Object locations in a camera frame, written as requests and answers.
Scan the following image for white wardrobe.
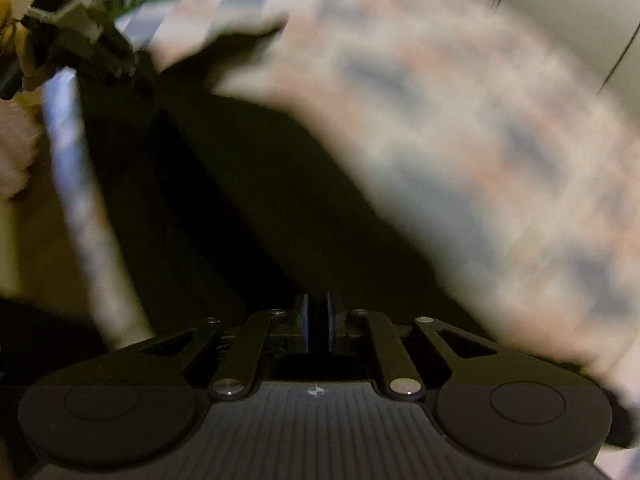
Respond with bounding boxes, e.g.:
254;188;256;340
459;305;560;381
460;0;640;128

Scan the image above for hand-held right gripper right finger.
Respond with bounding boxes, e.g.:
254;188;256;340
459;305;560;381
325;291;507;402

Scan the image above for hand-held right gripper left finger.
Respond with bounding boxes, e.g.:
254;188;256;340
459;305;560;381
136;292;312;402

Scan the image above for pink fluffy clothing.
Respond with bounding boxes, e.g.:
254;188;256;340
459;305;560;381
0;104;47;202

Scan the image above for triangle patterned quilt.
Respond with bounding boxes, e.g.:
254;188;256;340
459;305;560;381
42;0;640;396

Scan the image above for black garment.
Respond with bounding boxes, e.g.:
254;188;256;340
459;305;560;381
75;24;453;364

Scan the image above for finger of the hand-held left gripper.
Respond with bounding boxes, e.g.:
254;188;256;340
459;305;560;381
98;24;162;92

